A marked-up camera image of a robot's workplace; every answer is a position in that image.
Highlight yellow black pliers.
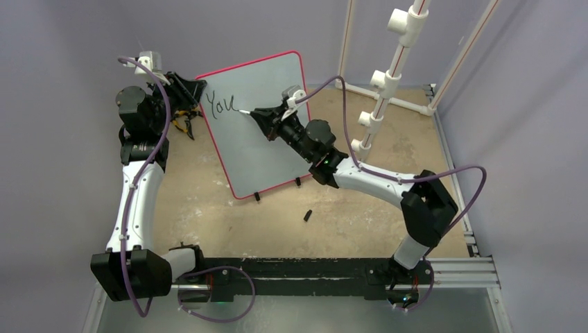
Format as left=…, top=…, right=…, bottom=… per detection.
left=171, top=108, right=202, bottom=140

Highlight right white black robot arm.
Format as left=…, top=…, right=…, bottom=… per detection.
left=248, top=106, right=458, bottom=282

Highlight pink framed whiteboard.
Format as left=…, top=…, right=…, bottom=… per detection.
left=197, top=51, right=309, bottom=199

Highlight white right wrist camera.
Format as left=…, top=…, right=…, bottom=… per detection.
left=281, top=85, right=306, bottom=121

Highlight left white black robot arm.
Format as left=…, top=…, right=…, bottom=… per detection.
left=90, top=72, right=207, bottom=302

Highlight black marker cap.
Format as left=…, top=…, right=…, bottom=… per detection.
left=303, top=210, right=313, bottom=222

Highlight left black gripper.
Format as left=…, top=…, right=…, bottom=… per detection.
left=146, top=71, right=205, bottom=133

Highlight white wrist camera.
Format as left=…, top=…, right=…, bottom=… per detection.
left=281, top=85, right=306, bottom=121
left=135, top=51, right=169, bottom=85

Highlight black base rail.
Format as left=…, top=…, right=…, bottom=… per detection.
left=176, top=257, right=433, bottom=304

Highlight white PVC pipe frame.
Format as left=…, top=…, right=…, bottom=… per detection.
left=335, top=0, right=501, bottom=160

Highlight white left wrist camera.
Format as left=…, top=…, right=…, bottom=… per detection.
left=135, top=51, right=169, bottom=85

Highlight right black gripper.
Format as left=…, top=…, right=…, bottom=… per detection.
left=252, top=103, right=315, bottom=162

